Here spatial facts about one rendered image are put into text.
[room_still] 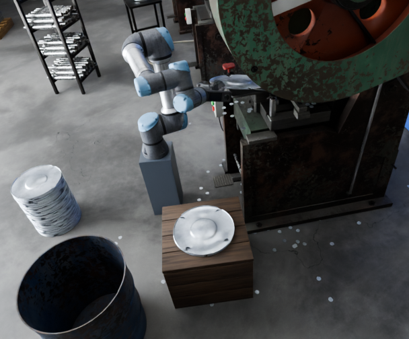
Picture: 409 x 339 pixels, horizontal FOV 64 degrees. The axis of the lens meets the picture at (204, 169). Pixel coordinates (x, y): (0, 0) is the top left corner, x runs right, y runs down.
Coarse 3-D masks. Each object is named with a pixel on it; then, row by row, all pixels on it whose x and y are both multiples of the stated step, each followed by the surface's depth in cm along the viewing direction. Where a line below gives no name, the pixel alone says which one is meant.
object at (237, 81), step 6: (216, 78) 170; (222, 78) 170; (228, 78) 170; (234, 78) 168; (240, 78) 168; (246, 78) 171; (228, 84) 159; (234, 84) 158; (240, 84) 158; (246, 84) 158; (252, 84) 159
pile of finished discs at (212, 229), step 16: (192, 208) 165; (208, 208) 164; (176, 224) 159; (192, 224) 157; (208, 224) 156; (224, 224) 156; (176, 240) 151; (192, 240) 151; (208, 240) 150; (224, 240) 150
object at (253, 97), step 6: (234, 90) 165; (240, 90) 165; (246, 90) 164; (252, 90) 164; (258, 90) 163; (264, 90) 162; (234, 96) 161; (240, 96) 162; (252, 96) 170; (258, 96) 166; (264, 96) 166; (252, 102) 172; (258, 102) 168; (252, 108) 172; (258, 108) 171
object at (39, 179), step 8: (32, 168) 204; (40, 168) 204; (48, 168) 203; (56, 168) 202; (24, 176) 199; (32, 176) 198; (40, 176) 197; (48, 176) 197; (56, 176) 196; (16, 184) 194; (24, 184) 194; (32, 184) 192; (40, 184) 191; (48, 184) 192; (56, 184) 190; (16, 192) 189; (24, 192) 188; (32, 192) 188; (40, 192) 187
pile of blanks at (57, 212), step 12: (60, 180) 194; (48, 192) 187; (60, 192) 196; (24, 204) 188; (36, 204) 189; (48, 204) 191; (60, 204) 196; (72, 204) 207; (36, 216) 195; (48, 216) 195; (60, 216) 200; (72, 216) 208; (36, 228) 206; (48, 228) 201; (60, 228) 204; (72, 228) 210
